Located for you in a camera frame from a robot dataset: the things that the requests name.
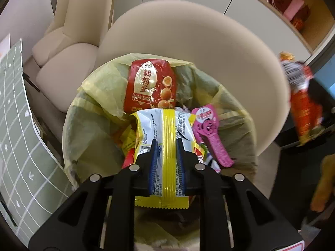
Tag orange red striped packet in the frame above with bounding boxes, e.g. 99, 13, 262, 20
278, 52, 325, 147

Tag yellow white snack packet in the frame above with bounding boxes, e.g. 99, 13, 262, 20
133, 108, 200, 210

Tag wooden shelf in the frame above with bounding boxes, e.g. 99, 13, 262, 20
222, 0, 335, 59

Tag red gold decoration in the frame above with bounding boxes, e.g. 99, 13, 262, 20
264, 0, 311, 31

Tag green checked tablecloth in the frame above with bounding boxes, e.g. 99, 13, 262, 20
0, 39, 75, 241

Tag red snack packet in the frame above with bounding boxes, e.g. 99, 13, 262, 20
124, 59, 177, 114

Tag trash bin with yellow liner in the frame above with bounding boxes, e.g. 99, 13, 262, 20
63, 54, 258, 251

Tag pink cartoon packet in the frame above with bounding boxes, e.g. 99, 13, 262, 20
191, 104, 235, 168

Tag beige chair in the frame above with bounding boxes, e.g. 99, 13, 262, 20
31, 0, 117, 113
95, 0, 287, 160

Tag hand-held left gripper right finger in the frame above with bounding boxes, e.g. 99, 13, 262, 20
175, 138, 304, 251

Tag red white packet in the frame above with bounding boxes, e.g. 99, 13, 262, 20
195, 146, 223, 173

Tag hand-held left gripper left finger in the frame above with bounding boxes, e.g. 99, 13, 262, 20
28, 139, 159, 251

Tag orange yellow packet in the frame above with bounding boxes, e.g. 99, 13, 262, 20
112, 125, 137, 163

